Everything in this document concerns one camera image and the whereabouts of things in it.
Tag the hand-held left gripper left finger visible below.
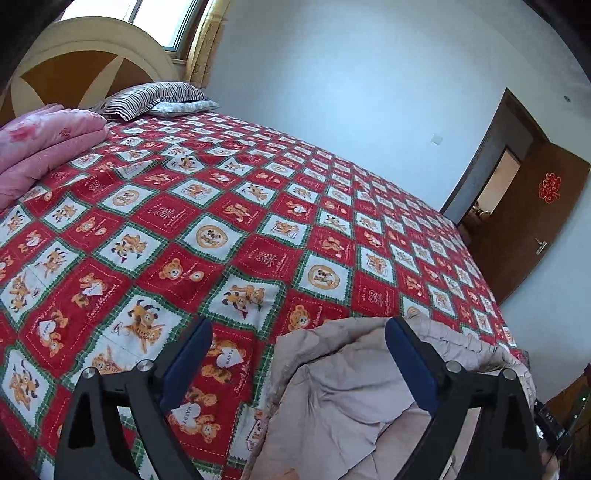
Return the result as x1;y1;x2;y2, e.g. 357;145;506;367
54;318;214;480

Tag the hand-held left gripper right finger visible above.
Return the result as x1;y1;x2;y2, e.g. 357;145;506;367
385;316;543;480

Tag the pale pink puffer jacket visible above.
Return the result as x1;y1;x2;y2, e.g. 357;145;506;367
240;314;539;480

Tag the red printed bear bedspread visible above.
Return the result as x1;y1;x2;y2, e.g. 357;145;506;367
0;111;527;480

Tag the brown wooden door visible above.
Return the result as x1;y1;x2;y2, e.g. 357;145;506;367
466;143;591;305

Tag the red paper door decoration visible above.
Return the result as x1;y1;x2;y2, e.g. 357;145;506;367
538;172;572;204

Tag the grey patterned pillow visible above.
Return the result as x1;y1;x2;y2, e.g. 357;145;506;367
148;99;220;116

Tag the folded pink quilt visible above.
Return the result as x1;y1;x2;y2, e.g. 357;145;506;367
0;104;112;210

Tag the striped pillow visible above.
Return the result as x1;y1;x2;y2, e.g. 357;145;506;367
90;82;206;121

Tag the narrow yellow floral curtain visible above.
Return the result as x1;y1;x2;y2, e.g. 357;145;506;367
185;0;232;88

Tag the cream and brown headboard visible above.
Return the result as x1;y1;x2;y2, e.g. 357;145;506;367
0;16;181;127

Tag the window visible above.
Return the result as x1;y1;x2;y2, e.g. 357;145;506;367
60;0;208;51

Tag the dark wooden door frame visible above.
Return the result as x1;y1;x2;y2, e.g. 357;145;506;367
441;88;550;227

